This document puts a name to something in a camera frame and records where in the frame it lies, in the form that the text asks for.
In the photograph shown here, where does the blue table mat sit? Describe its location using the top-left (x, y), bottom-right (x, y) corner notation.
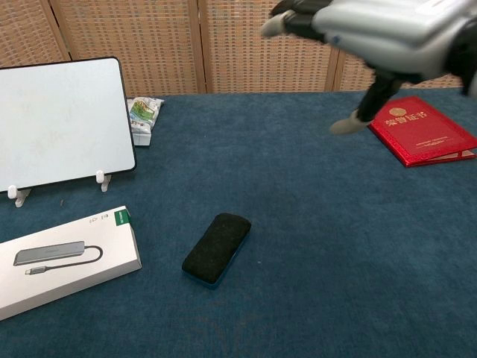
top-left (0, 87), bottom-right (477, 358)

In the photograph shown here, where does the bamboo folding screen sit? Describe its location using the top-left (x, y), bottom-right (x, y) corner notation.
top-left (0, 0), bottom-right (477, 95)

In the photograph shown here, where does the white USB hub box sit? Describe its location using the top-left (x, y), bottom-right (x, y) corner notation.
top-left (0, 205), bottom-right (143, 321)

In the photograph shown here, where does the white board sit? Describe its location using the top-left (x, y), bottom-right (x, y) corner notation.
top-left (0, 56), bottom-right (137, 193)

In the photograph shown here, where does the black whiteboard eraser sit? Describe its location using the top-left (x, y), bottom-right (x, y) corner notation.
top-left (181, 213), bottom-right (252, 291)

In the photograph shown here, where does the red certificate book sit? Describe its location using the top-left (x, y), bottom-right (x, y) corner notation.
top-left (367, 95), bottom-right (477, 168)

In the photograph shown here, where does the white green snack packet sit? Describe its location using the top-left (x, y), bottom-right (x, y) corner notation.
top-left (126, 96), bottom-right (165, 147)

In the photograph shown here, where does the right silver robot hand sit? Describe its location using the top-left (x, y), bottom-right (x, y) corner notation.
top-left (260, 0), bottom-right (477, 135)

